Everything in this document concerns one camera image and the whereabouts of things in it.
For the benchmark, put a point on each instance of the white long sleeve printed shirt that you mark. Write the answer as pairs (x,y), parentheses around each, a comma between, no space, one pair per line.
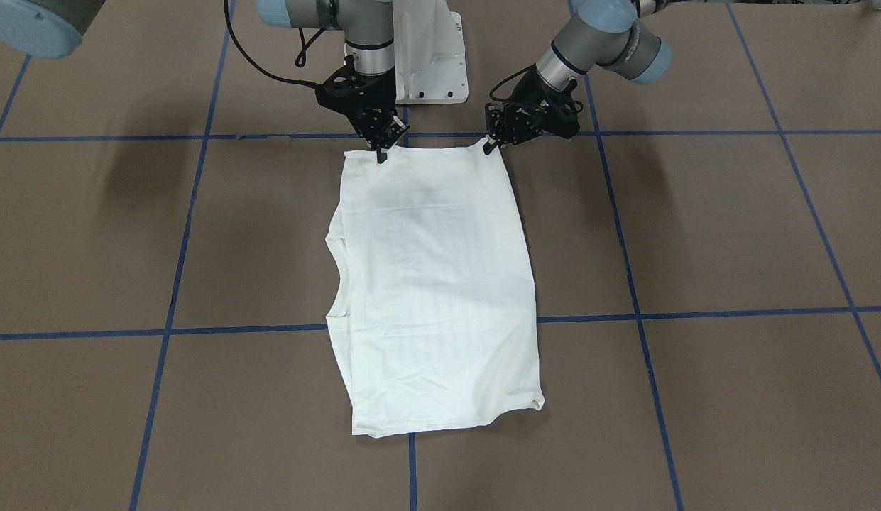
(434,322)

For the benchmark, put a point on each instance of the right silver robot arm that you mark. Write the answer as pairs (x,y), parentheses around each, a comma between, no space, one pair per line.
(105,56)

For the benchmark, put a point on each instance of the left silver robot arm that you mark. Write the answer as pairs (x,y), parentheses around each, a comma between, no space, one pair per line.
(610,35)

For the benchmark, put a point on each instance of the white camera mast pedestal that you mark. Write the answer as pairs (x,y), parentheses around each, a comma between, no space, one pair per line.
(430,54)

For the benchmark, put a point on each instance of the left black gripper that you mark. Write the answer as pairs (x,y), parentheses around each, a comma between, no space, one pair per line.
(533,92)

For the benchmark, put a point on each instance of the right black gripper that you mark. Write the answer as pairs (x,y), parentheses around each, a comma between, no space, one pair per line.
(378,97)

